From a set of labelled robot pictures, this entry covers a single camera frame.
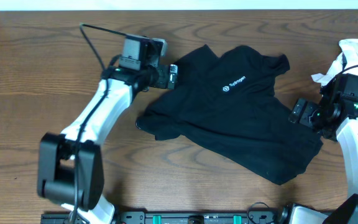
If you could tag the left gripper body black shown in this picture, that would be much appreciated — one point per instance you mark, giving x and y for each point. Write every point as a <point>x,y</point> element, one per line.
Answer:
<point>161,83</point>

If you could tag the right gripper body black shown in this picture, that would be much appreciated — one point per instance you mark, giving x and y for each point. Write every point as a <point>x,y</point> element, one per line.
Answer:
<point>309,107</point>

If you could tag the black polo shirt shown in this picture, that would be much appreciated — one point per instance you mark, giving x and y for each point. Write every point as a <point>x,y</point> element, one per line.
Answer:
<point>227,104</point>

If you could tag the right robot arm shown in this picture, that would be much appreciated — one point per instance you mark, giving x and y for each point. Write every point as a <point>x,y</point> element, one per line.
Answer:
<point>342,118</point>

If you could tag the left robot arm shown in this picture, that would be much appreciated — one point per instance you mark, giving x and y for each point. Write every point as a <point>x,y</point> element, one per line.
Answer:
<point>70,169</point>

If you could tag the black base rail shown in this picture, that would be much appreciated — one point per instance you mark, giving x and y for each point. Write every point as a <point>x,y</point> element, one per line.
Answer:
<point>257,213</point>

